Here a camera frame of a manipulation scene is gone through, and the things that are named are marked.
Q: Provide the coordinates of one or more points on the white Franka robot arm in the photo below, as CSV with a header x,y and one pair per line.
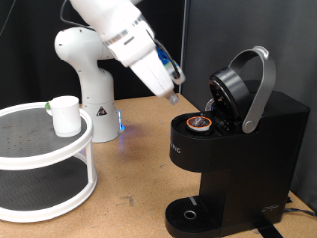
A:
x,y
95,99

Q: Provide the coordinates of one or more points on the white mug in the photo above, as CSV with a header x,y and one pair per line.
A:
x,y
66,115

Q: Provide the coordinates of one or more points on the white two-tier turntable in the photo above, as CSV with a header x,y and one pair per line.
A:
x,y
49,156

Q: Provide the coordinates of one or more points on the black tape strip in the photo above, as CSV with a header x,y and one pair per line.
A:
x,y
269,231

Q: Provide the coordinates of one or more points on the white coffee pod orange rim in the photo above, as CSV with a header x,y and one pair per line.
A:
x,y
198,123

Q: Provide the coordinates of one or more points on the grey fabric partition panel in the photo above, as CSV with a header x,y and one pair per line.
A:
x,y
231,26

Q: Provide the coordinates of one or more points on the black backdrop curtain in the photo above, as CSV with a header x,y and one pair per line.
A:
x,y
33,66

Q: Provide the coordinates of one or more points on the black Keurig coffee machine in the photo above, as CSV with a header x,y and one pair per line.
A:
x,y
257,165

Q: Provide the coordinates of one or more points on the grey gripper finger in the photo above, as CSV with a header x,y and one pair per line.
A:
x,y
174,99

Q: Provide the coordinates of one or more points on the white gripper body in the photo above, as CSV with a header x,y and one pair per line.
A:
x,y
153,76

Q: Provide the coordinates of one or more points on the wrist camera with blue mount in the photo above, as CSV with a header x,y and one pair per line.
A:
x,y
165,58

